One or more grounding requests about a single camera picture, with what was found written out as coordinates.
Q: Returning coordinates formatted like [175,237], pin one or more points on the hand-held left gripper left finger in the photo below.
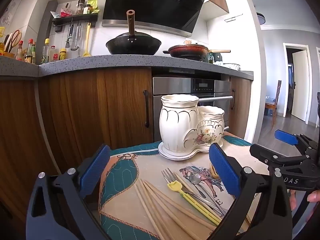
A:
[96,170]

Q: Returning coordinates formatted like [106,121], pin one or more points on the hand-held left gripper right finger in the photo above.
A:
[225,172]

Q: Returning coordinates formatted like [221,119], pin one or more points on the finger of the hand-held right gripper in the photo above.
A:
[285,136]
[262,153]

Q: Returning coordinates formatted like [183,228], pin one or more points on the silver metal fork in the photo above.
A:
[207,204]

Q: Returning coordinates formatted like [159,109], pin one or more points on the yellow plastic fork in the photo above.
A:
[174,187]

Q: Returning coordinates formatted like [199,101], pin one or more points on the cream ceramic double utensil holder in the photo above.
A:
[175,122]

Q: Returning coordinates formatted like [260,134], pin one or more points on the pile of bamboo chopsticks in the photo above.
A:
[160,205]

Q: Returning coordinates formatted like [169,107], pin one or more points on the person's right hand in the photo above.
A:
[314,196]

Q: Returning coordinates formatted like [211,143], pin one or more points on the wooden dining table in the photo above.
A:
[270,106]

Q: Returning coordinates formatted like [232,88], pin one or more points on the wooden dining chair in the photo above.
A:
[277,97]

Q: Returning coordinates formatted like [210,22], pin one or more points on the white ceramic saucer tray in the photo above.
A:
[175,156]

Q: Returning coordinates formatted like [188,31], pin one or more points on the narrow wooden cabinet door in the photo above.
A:
[241,105]

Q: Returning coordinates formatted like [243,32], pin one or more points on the white door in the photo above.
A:
[300,85]

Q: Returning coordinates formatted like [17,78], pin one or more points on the printed quilted mat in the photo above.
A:
[150,165]

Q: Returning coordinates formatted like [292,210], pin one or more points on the wide wooden cabinet door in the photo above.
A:
[87,110]

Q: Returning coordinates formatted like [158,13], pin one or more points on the wooden corner cabinet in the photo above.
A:
[17,130]

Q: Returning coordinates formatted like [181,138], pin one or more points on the white dish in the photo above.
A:
[231,66]

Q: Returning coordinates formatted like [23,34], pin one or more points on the stainless steel oven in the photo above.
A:
[175,86]

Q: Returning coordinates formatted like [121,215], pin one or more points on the grey speckled countertop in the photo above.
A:
[100,63]

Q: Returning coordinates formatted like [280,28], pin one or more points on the olive oil bottle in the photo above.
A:
[211,59]

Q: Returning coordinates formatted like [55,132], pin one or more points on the yellow squeeze bottle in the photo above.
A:
[63,55]

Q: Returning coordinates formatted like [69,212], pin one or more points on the round ceiling lamp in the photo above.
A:
[261,18]

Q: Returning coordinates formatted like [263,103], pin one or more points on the white bottle red label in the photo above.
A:
[52,55]

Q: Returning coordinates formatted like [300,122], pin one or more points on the clear oil bottle yellow cap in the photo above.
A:
[45,53]

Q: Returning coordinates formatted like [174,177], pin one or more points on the red frying pan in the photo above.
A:
[187,51]

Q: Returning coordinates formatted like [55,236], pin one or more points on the hanging metal ladle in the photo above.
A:
[76,42]

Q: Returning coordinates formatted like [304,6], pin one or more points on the hanging metal peeler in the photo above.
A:
[69,40]

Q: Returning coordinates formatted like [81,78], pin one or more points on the red sauce bottle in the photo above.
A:
[20,52]

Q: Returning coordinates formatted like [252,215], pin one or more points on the wooden knife block with scissors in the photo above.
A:
[11,45]

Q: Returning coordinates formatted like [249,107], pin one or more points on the small spice jar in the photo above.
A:
[86,10]

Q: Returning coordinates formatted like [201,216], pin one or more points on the red packet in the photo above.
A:
[66,12]

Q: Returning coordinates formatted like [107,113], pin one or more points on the dark spice jar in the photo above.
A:
[80,8]

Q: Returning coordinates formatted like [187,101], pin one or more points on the green packet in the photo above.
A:
[94,5]

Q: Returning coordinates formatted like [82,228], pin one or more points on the black range hood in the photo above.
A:
[155,2]

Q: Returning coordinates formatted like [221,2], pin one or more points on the black wall spice rack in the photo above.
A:
[75,20]

